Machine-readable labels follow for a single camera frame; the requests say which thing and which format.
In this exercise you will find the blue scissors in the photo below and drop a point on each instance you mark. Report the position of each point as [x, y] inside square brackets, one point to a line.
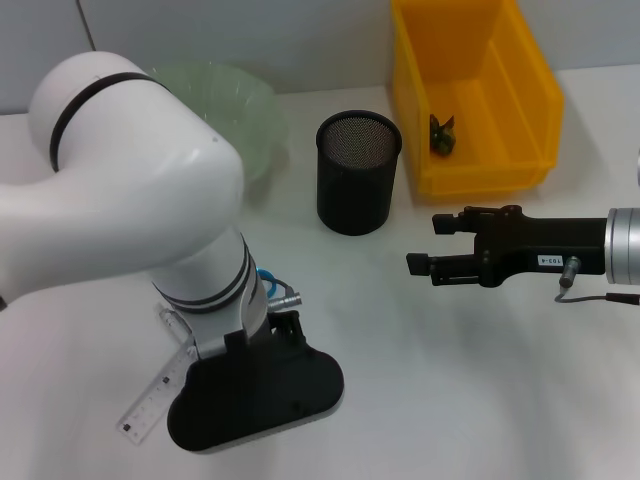
[267, 280]

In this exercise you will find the green plastic wrapper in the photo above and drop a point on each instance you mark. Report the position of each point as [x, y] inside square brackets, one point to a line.
[442, 135]

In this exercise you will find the yellow plastic bin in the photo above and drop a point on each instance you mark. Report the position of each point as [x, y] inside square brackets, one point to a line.
[440, 50]

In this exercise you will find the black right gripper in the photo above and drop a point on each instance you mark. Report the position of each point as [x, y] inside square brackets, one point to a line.
[540, 245]

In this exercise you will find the silver right gripper connector post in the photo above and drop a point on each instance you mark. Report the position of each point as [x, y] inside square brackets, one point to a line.
[569, 272]

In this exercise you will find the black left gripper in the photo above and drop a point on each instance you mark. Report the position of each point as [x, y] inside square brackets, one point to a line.
[287, 330]

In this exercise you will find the clear plastic ruler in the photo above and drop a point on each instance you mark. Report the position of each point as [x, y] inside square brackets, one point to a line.
[145, 410]

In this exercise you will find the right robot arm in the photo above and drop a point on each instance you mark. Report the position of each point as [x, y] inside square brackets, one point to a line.
[622, 245]

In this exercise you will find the translucent green fruit bowl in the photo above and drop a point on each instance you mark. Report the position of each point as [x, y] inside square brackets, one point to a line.
[245, 110]

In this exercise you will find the black mesh pen cup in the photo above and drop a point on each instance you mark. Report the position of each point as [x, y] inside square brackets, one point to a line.
[357, 195]

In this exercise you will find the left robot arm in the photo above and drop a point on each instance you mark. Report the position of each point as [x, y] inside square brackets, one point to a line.
[125, 175]

